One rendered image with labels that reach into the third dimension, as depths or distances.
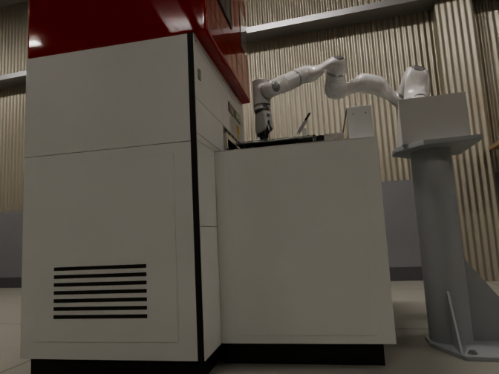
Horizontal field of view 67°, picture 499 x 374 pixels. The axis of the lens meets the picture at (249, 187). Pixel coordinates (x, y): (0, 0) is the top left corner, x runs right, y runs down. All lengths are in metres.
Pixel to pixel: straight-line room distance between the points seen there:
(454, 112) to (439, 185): 0.30
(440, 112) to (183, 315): 1.28
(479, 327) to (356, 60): 2.83
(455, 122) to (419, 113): 0.14
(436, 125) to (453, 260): 0.55
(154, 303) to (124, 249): 0.22
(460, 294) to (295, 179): 0.80
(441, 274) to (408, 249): 1.99
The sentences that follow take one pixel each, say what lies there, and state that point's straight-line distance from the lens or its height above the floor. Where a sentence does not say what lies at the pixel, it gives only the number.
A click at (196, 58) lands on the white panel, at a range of 1.47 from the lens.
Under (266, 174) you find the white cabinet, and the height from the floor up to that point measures 0.71.
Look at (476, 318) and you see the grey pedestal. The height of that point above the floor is 0.10.
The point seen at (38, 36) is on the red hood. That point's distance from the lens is 1.82.
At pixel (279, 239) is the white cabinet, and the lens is 1.44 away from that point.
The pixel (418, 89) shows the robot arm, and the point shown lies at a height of 1.13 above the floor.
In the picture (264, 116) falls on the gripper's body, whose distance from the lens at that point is 1.84.
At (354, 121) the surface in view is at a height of 0.90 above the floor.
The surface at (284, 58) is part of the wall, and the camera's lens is 4.13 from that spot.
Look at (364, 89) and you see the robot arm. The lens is 2.12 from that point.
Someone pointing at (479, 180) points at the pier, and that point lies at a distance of 3.72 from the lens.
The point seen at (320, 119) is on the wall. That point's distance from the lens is 3.85.
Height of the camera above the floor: 0.49
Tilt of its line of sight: 7 degrees up
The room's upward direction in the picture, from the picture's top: 3 degrees counter-clockwise
